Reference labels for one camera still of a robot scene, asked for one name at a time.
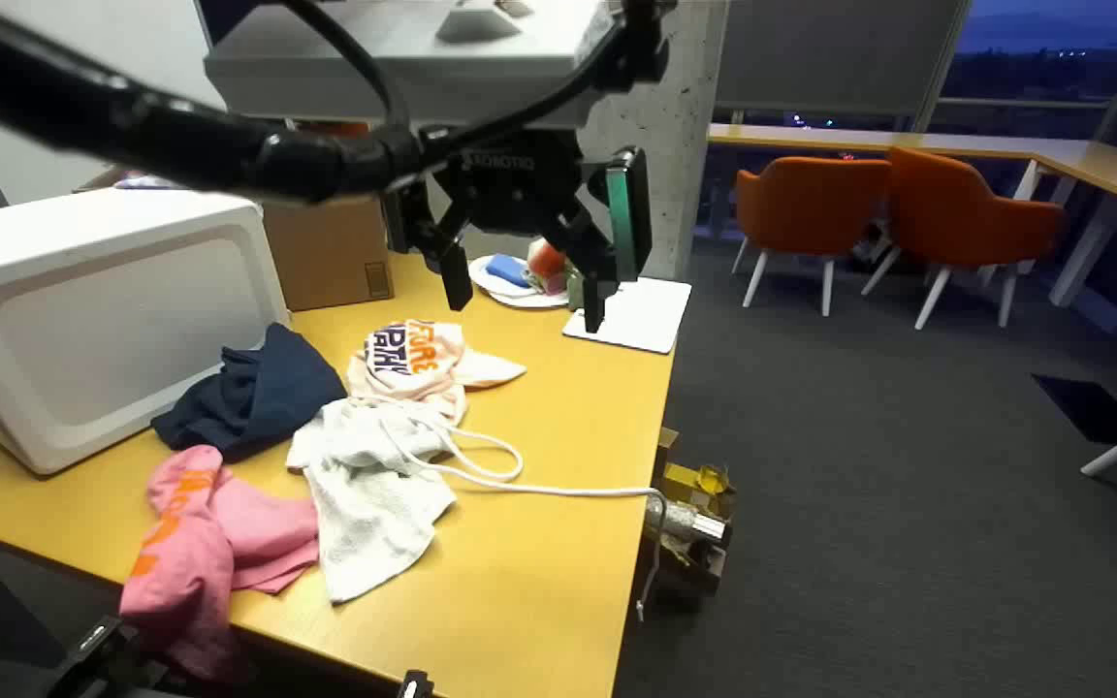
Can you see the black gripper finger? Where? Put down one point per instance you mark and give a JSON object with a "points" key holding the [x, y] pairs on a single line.
{"points": [[454, 276], [593, 284]]}

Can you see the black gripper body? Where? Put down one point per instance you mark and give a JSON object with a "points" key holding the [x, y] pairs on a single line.
{"points": [[538, 183]]}

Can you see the white grey shirt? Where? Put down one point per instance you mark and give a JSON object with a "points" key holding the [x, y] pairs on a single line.
{"points": [[372, 485]]}

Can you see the pink shirt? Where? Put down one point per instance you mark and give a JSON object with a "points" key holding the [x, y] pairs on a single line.
{"points": [[211, 536]]}

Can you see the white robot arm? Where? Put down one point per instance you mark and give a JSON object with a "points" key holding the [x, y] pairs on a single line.
{"points": [[76, 101]]}

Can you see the navy blue shirt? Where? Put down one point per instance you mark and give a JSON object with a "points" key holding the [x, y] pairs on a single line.
{"points": [[255, 401]]}

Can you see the white plate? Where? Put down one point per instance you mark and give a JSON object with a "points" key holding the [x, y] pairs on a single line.
{"points": [[513, 295]]}

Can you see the red apple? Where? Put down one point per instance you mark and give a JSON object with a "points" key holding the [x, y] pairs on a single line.
{"points": [[543, 264]]}

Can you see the blue sponge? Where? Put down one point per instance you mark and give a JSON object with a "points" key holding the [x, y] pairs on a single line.
{"points": [[511, 268]]}

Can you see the white paper sheet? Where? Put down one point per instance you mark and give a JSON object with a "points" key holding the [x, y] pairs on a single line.
{"points": [[639, 315]]}

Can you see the brown cardboard box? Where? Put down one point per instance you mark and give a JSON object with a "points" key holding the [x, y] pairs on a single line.
{"points": [[326, 253]]}

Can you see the orange chair left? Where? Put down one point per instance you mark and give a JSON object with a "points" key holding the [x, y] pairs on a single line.
{"points": [[808, 209]]}

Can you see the orange chair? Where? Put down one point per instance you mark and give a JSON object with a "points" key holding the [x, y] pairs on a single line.
{"points": [[808, 209], [942, 216]]}

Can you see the yellow table clamp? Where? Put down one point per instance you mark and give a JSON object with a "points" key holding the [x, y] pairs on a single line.
{"points": [[688, 536]]}

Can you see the orange chair right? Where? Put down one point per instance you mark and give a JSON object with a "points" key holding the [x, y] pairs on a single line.
{"points": [[942, 216]]}

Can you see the white microwave box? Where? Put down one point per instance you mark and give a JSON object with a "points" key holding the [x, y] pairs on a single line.
{"points": [[112, 304]]}

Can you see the long wooden counter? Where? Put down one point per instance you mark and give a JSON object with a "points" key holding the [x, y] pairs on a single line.
{"points": [[1081, 162]]}

